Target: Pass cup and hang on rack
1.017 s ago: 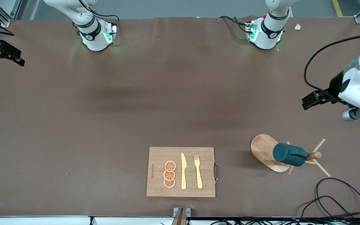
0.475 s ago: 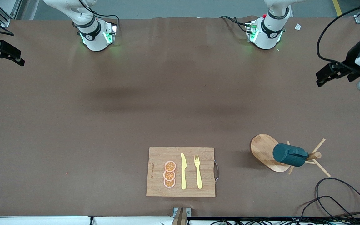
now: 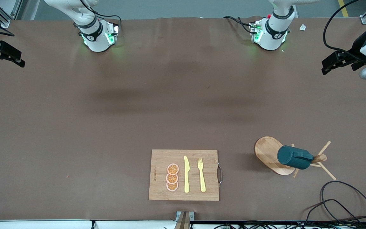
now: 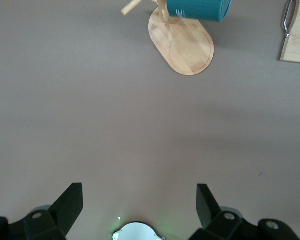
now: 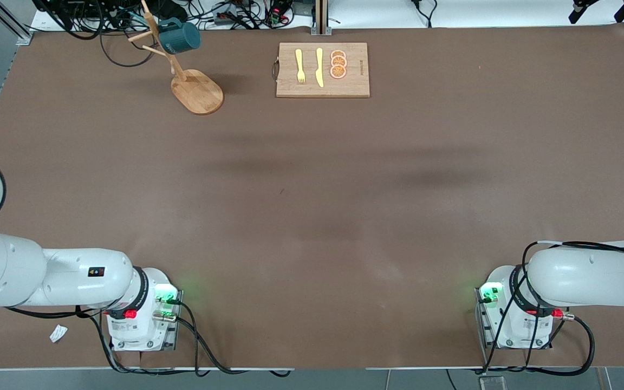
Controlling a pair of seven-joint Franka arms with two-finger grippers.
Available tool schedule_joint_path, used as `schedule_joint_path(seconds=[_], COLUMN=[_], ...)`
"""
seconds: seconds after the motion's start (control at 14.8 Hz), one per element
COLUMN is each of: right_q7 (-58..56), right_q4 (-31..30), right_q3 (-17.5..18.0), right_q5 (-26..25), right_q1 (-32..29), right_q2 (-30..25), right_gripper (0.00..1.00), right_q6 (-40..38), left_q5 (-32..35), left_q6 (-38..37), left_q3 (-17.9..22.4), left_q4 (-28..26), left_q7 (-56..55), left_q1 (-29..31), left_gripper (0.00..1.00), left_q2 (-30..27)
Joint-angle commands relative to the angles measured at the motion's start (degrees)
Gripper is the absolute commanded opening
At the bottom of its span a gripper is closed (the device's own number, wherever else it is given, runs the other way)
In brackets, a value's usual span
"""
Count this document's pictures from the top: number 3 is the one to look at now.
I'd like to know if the teal ceramic mug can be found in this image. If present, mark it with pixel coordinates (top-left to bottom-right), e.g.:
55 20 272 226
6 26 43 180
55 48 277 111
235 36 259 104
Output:
277 145 314 170

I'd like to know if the wooden mug rack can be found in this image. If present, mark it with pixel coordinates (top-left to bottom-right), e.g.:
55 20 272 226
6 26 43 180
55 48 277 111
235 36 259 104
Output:
254 136 337 181

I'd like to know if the brown table cover mat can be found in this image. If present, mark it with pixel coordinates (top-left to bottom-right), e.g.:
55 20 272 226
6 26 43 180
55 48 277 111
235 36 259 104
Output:
0 17 366 221

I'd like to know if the yellow plastic fork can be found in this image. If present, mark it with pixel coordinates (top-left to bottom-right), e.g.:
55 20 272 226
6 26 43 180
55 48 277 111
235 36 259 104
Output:
197 158 207 193

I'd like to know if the yellow plastic knife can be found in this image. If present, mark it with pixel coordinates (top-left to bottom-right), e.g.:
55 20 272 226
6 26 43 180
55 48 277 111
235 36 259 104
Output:
184 156 190 193

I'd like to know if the wooden cutting board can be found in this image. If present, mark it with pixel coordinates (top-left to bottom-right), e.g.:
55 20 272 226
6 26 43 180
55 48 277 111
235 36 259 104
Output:
149 149 223 201

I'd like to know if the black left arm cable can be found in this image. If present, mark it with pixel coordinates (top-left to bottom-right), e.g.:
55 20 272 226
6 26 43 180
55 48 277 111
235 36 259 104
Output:
323 0 366 62

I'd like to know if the black left base cable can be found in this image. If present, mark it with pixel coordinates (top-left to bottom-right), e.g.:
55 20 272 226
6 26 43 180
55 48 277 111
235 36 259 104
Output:
224 16 255 34

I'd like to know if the black base cable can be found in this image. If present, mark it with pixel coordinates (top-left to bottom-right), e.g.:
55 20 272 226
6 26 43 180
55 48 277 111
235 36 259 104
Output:
89 12 122 31
224 16 255 34

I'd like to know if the black right base cable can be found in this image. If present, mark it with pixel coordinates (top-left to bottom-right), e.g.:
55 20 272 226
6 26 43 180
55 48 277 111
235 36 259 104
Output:
89 12 122 31

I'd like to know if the black looped cable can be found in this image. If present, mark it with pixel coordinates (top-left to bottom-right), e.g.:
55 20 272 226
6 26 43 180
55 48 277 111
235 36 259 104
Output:
304 181 366 229

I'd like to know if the black cable bundle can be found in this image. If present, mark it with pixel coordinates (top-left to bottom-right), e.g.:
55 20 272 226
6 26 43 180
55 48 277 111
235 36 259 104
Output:
213 222 366 229

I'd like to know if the metal table edge bracket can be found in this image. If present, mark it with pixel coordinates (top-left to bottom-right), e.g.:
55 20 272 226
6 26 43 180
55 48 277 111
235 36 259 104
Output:
176 211 194 229

